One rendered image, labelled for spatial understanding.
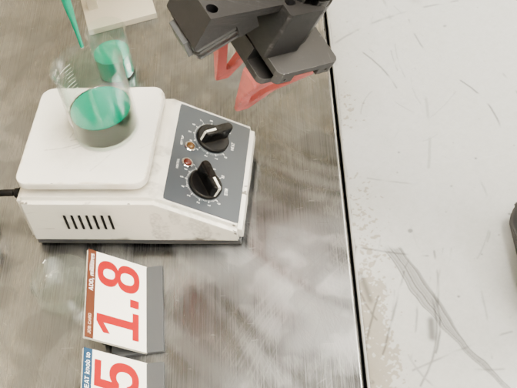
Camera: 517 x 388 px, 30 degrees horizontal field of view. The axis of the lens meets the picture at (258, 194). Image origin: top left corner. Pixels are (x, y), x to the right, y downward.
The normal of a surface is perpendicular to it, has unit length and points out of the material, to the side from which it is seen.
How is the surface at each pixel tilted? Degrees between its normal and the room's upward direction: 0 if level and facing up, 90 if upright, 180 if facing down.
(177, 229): 90
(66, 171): 0
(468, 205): 0
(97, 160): 0
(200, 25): 68
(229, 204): 30
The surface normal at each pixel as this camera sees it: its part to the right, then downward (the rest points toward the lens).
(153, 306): -0.11, -0.63
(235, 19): 0.51, 0.81
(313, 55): 0.40, -0.53
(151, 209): -0.09, 0.77
